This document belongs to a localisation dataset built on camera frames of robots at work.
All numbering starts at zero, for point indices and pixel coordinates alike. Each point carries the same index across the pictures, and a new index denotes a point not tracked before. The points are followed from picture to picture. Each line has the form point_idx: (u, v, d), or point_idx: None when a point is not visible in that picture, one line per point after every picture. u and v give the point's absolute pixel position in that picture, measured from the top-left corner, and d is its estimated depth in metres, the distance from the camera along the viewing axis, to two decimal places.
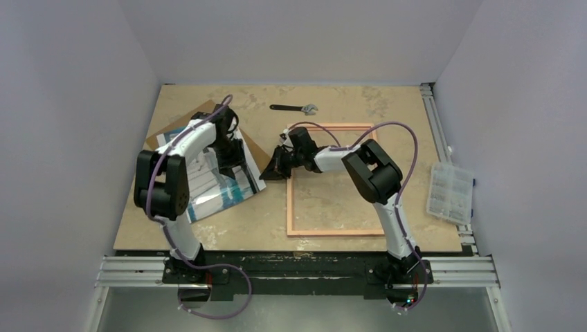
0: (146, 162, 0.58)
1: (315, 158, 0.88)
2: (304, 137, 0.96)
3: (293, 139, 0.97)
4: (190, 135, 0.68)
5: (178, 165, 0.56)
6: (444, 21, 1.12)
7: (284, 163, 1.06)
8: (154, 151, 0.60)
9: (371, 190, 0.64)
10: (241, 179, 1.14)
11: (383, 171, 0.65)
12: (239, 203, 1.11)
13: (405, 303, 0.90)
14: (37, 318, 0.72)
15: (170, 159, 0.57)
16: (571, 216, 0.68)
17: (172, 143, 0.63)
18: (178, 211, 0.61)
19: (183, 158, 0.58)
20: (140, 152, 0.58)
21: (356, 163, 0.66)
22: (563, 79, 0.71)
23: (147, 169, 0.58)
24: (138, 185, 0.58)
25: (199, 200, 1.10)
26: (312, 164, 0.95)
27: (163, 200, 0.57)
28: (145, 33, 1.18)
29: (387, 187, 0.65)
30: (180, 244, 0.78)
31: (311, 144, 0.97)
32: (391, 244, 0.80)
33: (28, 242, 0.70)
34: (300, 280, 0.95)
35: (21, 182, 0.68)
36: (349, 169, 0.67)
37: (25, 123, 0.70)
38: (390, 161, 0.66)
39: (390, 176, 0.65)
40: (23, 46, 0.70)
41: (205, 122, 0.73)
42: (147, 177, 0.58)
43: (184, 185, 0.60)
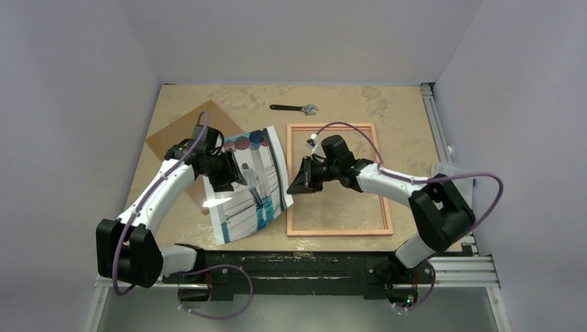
0: (108, 236, 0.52)
1: (358, 176, 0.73)
2: (342, 147, 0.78)
3: (328, 151, 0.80)
4: (160, 187, 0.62)
5: (142, 241, 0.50)
6: (444, 21, 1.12)
7: (316, 177, 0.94)
8: (117, 220, 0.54)
9: (441, 241, 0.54)
10: (277, 200, 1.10)
11: (456, 216, 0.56)
12: (271, 223, 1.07)
13: (405, 303, 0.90)
14: (37, 317, 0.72)
15: (133, 234, 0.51)
16: (571, 216, 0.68)
17: (138, 207, 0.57)
18: (150, 279, 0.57)
19: (147, 230, 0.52)
20: (100, 224, 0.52)
21: (430, 205, 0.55)
22: (563, 77, 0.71)
23: (110, 244, 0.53)
24: (101, 258, 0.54)
25: (233, 221, 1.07)
26: (351, 180, 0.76)
27: (131, 274, 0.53)
28: (144, 32, 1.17)
29: (458, 236, 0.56)
30: (174, 268, 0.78)
31: (349, 155, 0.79)
32: (409, 259, 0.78)
33: (29, 241, 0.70)
34: (300, 280, 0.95)
35: (21, 180, 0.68)
36: (416, 210, 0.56)
37: (24, 121, 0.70)
38: (465, 205, 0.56)
39: (464, 223, 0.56)
40: (23, 45, 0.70)
41: (179, 164, 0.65)
42: (109, 250, 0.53)
43: (154, 252, 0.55)
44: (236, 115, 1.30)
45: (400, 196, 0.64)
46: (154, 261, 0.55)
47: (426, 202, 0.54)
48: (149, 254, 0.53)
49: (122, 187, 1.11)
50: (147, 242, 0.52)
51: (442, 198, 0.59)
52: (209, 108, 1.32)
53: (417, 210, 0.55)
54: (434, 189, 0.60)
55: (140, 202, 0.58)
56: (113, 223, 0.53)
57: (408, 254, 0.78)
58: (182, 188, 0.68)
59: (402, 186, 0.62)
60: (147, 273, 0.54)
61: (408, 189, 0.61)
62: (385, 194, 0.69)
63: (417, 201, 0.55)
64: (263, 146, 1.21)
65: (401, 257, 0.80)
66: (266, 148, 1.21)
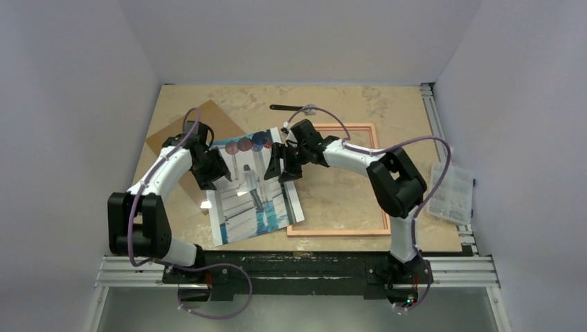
0: (120, 207, 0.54)
1: (324, 152, 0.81)
2: (309, 127, 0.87)
3: (296, 131, 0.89)
4: (164, 164, 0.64)
5: (154, 206, 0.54)
6: (443, 22, 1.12)
7: (291, 162, 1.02)
8: (127, 192, 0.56)
9: (396, 205, 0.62)
10: (278, 205, 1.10)
11: (410, 184, 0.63)
12: (272, 231, 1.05)
13: (405, 303, 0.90)
14: (37, 317, 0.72)
15: (145, 200, 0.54)
16: (570, 215, 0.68)
17: (146, 180, 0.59)
18: (162, 250, 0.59)
19: (158, 197, 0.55)
20: (111, 196, 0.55)
21: (385, 174, 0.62)
22: (563, 78, 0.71)
23: (122, 215, 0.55)
24: (113, 232, 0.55)
25: (232, 223, 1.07)
26: (318, 157, 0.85)
27: (147, 243, 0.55)
28: (145, 33, 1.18)
29: (412, 200, 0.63)
30: (177, 258, 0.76)
31: (317, 135, 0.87)
32: (396, 248, 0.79)
33: (28, 241, 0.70)
34: (300, 280, 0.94)
35: (21, 181, 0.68)
36: (374, 179, 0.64)
37: (24, 122, 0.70)
38: (417, 174, 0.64)
39: (416, 189, 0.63)
40: (23, 46, 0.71)
41: (178, 149, 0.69)
42: (122, 221, 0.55)
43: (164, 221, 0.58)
44: (236, 115, 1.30)
45: (360, 167, 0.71)
46: (164, 230, 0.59)
47: (380, 171, 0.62)
48: (160, 221, 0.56)
49: (122, 187, 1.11)
50: (159, 207, 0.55)
51: (399, 169, 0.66)
52: (209, 108, 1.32)
53: (375, 179, 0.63)
54: (391, 160, 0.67)
55: (147, 176, 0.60)
56: (124, 193, 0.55)
57: (398, 246, 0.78)
58: (180, 171, 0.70)
59: (362, 158, 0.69)
60: (159, 242, 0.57)
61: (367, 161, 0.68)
62: (348, 166, 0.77)
63: (374, 171, 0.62)
64: (265, 147, 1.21)
65: (394, 252, 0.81)
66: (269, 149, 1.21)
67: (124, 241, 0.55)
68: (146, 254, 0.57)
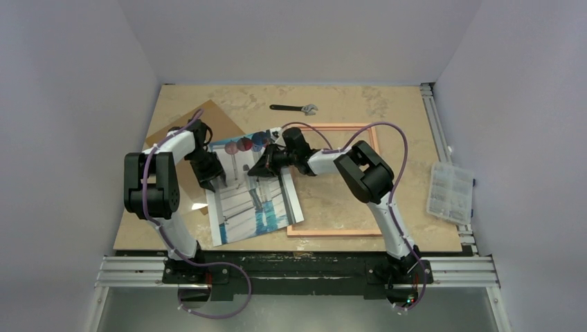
0: (136, 162, 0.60)
1: (309, 161, 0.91)
2: (300, 139, 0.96)
3: (289, 141, 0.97)
4: (173, 137, 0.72)
5: (167, 159, 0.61)
6: (443, 22, 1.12)
7: (277, 162, 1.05)
8: (141, 152, 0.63)
9: (365, 191, 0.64)
10: (278, 205, 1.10)
11: (374, 171, 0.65)
12: (272, 231, 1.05)
13: (405, 303, 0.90)
14: (37, 317, 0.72)
15: (158, 156, 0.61)
16: (572, 216, 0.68)
17: (157, 145, 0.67)
18: (173, 209, 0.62)
19: (169, 154, 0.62)
20: (127, 154, 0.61)
21: (349, 164, 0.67)
22: (563, 79, 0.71)
23: (136, 170, 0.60)
24: (128, 187, 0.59)
25: (231, 223, 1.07)
26: (306, 169, 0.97)
27: (159, 196, 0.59)
28: (145, 33, 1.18)
29: (381, 187, 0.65)
30: (181, 240, 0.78)
31: (305, 146, 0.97)
32: (389, 245, 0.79)
33: (28, 241, 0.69)
34: (300, 280, 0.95)
35: (19, 181, 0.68)
36: (344, 171, 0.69)
37: (24, 123, 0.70)
38: (382, 161, 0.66)
39: (382, 176, 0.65)
40: (23, 47, 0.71)
41: (184, 130, 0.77)
42: (138, 176, 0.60)
43: (174, 181, 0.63)
44: (236, 115, 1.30)
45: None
46: (175, 189, 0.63)
47: (344, 162, 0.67)
48: (172, 176, 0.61)
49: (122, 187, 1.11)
50: (171, 162, 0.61)
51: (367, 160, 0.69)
52: (209, 108, 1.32)
53: (344, 171, 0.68)
54: (358, 154, 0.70)
55: (158, 144, 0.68)
56: (140, 152, 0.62)
57: (389, 241, 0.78)
58: (184, 151, 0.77)
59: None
60: (171, 196, 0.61)
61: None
62: (331, 170, 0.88)
63: (339, 163, 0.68)
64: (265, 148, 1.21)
65: (388, 247, 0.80)
66: None
67: (138, 195, 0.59)
68: (158, 211, 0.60)
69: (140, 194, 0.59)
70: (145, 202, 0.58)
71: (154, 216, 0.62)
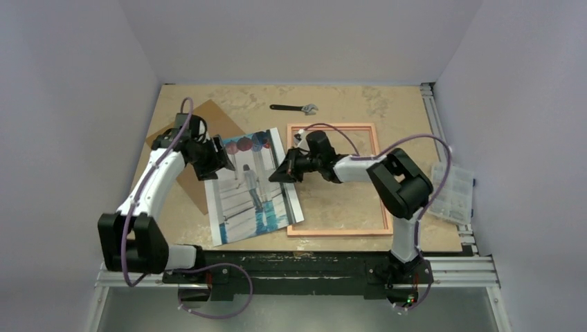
0: (111, 230, 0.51)
1: (336, 167, 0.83)
2: (325, 143, 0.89)
3: (312, 145, 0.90)
4: (156, 176, 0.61)
5: (147, 228, 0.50)
6: (443, 22, 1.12)
7: (298, 167, 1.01)
8: (117, 213, 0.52)
9: (401, 203, 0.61)
10: (278, 205, 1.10)
11: (412, 183, 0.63)
12: (271, 231, 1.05)
13: (405, 303, 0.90)
14: (38, 317, 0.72)
15: (136, 223, 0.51)
16: (571, 216, 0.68)
17: (136, 197, 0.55)
18: (160, 265, 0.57)
19: (150, 217, 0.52)
20: (100, 218, 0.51)
21: (385, 173, 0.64)
22: (562, 79, 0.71)
23: (115, 238, 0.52)
24: (108, 252, 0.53)
25: (231, 223, 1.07)
26: (330, 174, 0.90)
27: (142, 262, 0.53)
28: (145, 33, 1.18)
29: (417, 200, 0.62)
30: (176, 263, 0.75)
31: (331, 151, 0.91)
32: (396, 248, 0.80)
33: (28, 241, 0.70)
34: (300, 280, 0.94)
35: (21, 181, 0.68)
36: (376, 181, 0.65)
37: (25, 122, 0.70)
38: (419, 174, 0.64)
39: (419, 189, 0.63)
40: (23, 47, 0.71)
41: (169, 152, 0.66)
42: (115, 243, 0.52)
43: (159, 239, 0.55)
44: (236, 115, 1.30)
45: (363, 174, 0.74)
46: (162, 246, 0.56)
47: (379, 171, 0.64)
48: (156, 240, 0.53)
49: (122, 187, 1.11)
50: (152, 228, 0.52)
51: (401, 170, 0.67)
52: (209, 108, 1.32)
53: (377, 180, 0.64)
54: (393, 163, 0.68)
55: (136, 191, 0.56)
56: (114, 216, 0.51)
57: (399, 245, 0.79)
58: (174, 176, 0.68)
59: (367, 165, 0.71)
60: (157, 259, 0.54)
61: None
62: (360, 178, 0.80)
63: (373, 171, 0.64)
64: (265, 148, 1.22)
65: (396, 252, 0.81)
66: (268, 149, 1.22)
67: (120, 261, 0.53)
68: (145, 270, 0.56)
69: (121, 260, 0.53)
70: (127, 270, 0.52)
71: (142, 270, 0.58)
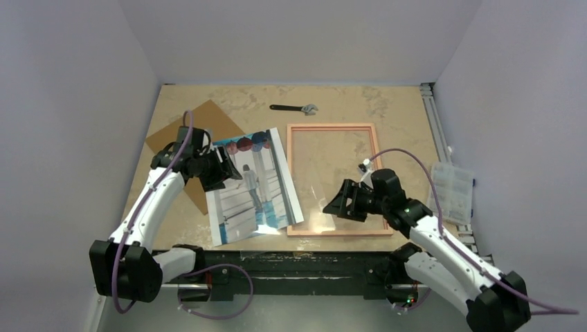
0: (102, 258, 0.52)
1: (413, 230, 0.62)
2: (394, 184, 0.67)
3: (379, 184, 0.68)
4: (151, 199, 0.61)
5: (138, 260, 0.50)
6: (442, 22, 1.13)
7: (360, 206, 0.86)
8: (110, 241, 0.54)
9: None
10: (278, 205, 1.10)
11: (517, 318, 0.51)
12: (271, 230, 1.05)
13: (405, 303, 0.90)
14: (37, 316, 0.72)
15: (129, 252, 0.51)
16: (571, 214, 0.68)
17: (129, 225, 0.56)
18: (151, 293, 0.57)
19: (142, 247, 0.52)
20: (93, 245, 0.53)
21: (500, 313, 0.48)
22: (561, 78, 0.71)
23: (106, 266, 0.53)
24: (99, 278, 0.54)
25: (231, 223, 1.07)
26: (400, 223, 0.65)
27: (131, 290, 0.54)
28: (145, 32, 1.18)
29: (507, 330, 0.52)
30: (174, 275, 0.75)
31: (401, 194, 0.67)
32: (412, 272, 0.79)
33: (28, 238, 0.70)
34: (300, 280, 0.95)
35: (20, 179, 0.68)
36: (482, 308, 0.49)
37: (24, 121, 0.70)
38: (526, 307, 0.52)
39: (518, 323, 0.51)
40: (24, 46, 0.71)
41: (168, 172, 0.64)
42: (106, 270, 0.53)
43: (153, 268, 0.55)
44: (236, 116, 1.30)
45: (454, 269, 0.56)
46: (153, 276, 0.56)
47: (498, 307, 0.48)
48: (147, 270, 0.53)
49: (122, 187, 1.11)
50: (143, 259, 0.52)
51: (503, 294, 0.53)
52: (208, 108, 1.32)
53: (488, 312, 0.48)
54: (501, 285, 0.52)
55: (131, 218, 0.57)
56: (106, 243, 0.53)
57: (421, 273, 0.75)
58: (174, 194, 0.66)
59: (468, 270, 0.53)
60: (146, 289, 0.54)
61: (475, 277, 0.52)
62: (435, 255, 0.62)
63: (490, 305, 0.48)
64: (265, 147, 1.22)
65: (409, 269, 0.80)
66: (268, 149, 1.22)
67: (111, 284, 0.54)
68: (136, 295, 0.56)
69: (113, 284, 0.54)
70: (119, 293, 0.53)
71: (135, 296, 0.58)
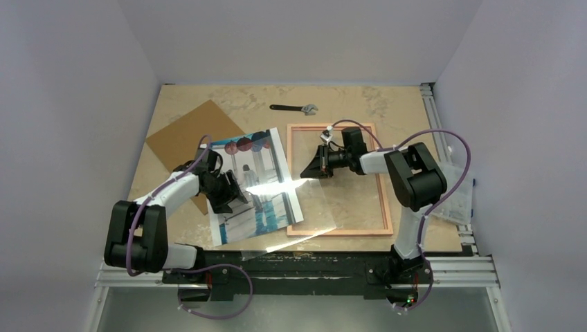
0: (123, 215, 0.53)
1: (362, 158, 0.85)
2: (357, 137, 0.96)
3: (345, 136, 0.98)
4: (174, 183, 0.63)
5: (157, 215, 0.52)
6: (442, 23, 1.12)
7: (331, 164, 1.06)
8: (132, 201, 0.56)
9: (407, 191, 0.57)
10: (278, 205, 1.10)
11: (428, 176, 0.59)
12: (271, 230, 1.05)
13: (405, 303, 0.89)
14: (38, 317, 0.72)
15: (149, 209, 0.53)
16: (572, 216, 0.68)
17: (152, 194, 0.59)
18: (157, 267, 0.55)
19: (161, 207, 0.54)
20: (116, 203, 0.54)
21: (400, 160, 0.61)
22: (561, 80, 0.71)
23: (123, 223, 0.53)
24: (111, 240, 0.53)
25: (232, 223, 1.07)
26: (356, 165, 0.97)
27: (141, 256, 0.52)
28: (144, 33, 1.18)
29: (428, 194, 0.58)
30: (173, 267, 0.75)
31: (362, 146, 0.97)
32: (400, 243, 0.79)
33: (28, 241, 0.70)
34: (300, 280, 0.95)
35: (19, 182, 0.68)
36: (390, 167, 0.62)
37: (24, 122, 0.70)
38: (437, 168, 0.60)
39: (434, 182, 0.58)
40: (23, 48, 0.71)
41: (187, 173, 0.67)
42: (123, 230, 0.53)
43: (165, 237, 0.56)
44: (236, 115, 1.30)
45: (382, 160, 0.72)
46: (163, 245, 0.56)
47: (396, 157, 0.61)
48: (160, 234, 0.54)
49: (122, 187, 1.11)
50: (161, 219, 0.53)
51: (419, 164, 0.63)
52: (208, 108, 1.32)
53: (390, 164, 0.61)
54: (413, 158, 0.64)
55: (154, 191, 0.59)
56: (130, 202, 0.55)
57: (402, 241, 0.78)
58: (189, 194, 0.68)
59: None
60: (156, 255, 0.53)
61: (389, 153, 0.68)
62: (382, 171, 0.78)
63: (390, 156, 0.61)
64: (265, 147, 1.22)
65: (398, 245, 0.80)
66: (268, 149, 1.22)
67: (120, 252, 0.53)
68: (140, 270, 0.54)
69: (122, 250, 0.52)
70: (127, 260, 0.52)
71: (138, 272, 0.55)
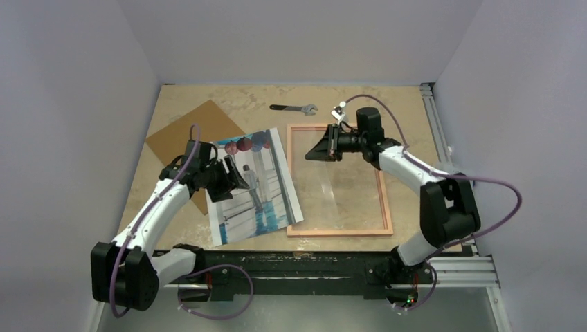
0: (103, 260, 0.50)
1: (382, 155, 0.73)
2: (375, 120, 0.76)
3: (360, 118, 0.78)
4: (157, 207, 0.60)
5: (137, 263, 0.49)
6: (442, 22, 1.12)
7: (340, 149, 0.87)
8: (111, 243, 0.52)
9: (441, 236, 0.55)
10: (278, 205, 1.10)
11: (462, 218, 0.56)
12: (272, 231, 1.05)
13: (405, 303, 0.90)
14: (38, 316, 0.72)
15: (129, 256, 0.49)
16: (570, 216, 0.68)
17: (133, 229, 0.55)
18: (147, 301, 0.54)
19: (142, 252, 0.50)
20: (95, 246, 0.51)
21: (439, 200, 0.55)
22: (561, 80, 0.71)
23: (104, 269, 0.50)
24: (95, 282, 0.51)
25: (231, 223, 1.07)
26: (373, 154, 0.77)
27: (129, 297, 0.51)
28: (144, 33, 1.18)
29: (457, 236, 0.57)
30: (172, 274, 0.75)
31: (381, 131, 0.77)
32: (410, 257, 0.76)
33: (28, 240, 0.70)
34: (300, 280, 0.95)
35: (20, 182, 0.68)
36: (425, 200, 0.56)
37: (25, 122, 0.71)
38: (474, 210, 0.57)
39: (467, 225, 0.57)
40: (23, 48, 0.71)
41: (175, 182, 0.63)
42: (105, 274, 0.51)
43: (150, 275, 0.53)
44: (236, 115, 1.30)
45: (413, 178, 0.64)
46: (150, 282, 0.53)
47: (437, 196, 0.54)
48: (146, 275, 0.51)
49: (122, 187, 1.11)
50: (143, 264, 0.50)
51: (455, 197, 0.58)
52: (208, 108, 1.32)
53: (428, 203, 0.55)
54: (450, 187, 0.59)
55: (134, 223, 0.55)
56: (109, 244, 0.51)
57: (411, 254, 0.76)
58: (176, 208, 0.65)
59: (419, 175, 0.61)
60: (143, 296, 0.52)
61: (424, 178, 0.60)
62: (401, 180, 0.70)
63: (429, 194, 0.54)
64: (265, 147, 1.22)
65: (403, 252, 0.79)
66: (268, 149, 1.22)
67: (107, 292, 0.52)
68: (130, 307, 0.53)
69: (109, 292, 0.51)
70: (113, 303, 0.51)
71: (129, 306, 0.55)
